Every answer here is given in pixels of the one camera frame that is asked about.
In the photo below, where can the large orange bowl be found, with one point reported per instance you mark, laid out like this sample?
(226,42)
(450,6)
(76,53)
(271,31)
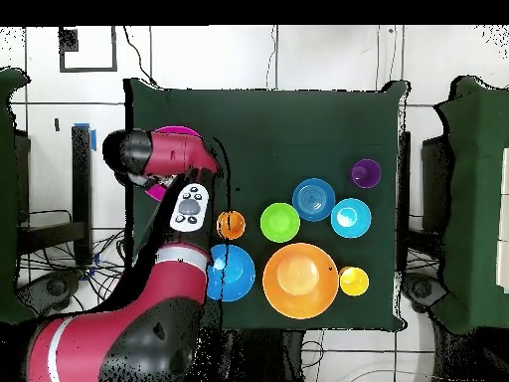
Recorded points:
(300,280)

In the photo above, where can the yellow cup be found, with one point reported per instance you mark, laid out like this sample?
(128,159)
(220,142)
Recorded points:
(354,281)

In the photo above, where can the blue tape strip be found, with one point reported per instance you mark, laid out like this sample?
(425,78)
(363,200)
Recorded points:
(94,140)

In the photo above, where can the black metal frame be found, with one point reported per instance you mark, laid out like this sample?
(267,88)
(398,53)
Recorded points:
(81,179)

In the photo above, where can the orange cup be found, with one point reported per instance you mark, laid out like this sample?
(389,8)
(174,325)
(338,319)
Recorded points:
(234,225)

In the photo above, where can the medium blue bowl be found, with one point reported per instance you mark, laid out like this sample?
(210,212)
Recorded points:
(234,274)

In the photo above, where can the small green bowl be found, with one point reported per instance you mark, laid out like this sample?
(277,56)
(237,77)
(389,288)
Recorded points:
(280,223)

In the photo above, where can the green cloth covered side table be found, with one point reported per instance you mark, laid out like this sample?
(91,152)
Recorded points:
(8,199)
(477,199)

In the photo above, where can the large pink bowl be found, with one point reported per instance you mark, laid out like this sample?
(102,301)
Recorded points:
(156,193)

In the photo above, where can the dark green tablecloth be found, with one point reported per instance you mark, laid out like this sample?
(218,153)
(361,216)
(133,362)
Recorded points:
(278,139)

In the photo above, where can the dark grey chair base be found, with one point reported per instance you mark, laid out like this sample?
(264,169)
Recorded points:
(421,288)
(51,288)

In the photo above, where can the black square floor frame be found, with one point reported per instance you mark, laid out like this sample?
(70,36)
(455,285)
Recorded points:
(68,39)

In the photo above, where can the purple cup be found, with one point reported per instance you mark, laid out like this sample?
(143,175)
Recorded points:
(366,174)

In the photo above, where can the dark blue bowl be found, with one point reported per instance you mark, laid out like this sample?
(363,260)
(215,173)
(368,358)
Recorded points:
(313,199)

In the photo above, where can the small light blue bowl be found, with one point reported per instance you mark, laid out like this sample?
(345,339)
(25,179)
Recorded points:
(351,218)

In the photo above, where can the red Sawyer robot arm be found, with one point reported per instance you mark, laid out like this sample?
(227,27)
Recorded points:
(171,151)

